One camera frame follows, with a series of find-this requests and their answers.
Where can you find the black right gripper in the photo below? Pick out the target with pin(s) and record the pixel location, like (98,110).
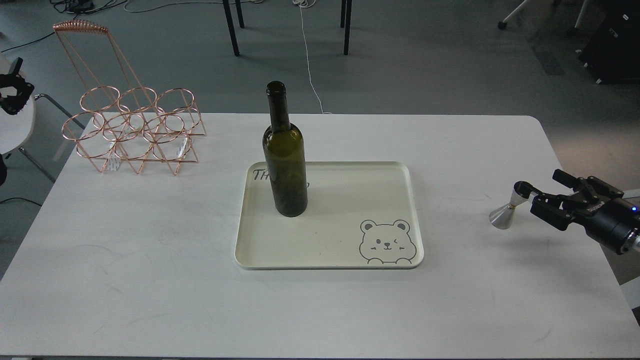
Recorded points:
(595,205)

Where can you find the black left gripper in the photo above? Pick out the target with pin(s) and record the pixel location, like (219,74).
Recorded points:
(14,102)

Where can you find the steel double jigger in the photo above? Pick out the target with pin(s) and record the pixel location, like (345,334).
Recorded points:
(502,217)

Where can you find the dark green wine bottle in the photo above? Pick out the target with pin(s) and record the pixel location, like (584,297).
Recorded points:
(283,147)

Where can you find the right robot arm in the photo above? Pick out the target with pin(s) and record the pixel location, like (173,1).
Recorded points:
(596,205)

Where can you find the white round chair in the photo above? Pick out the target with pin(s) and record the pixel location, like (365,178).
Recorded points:
(15,130)

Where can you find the black equipment case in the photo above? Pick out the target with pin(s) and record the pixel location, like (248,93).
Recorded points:
(612,54)

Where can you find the white chair base wheel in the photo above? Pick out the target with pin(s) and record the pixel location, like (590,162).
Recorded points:
(502,24)

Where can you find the cream bear serving tray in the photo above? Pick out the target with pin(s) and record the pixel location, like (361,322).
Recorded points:
(360,215)

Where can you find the rose gold wire bottle rack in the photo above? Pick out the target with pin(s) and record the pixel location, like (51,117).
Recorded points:
(131,124)

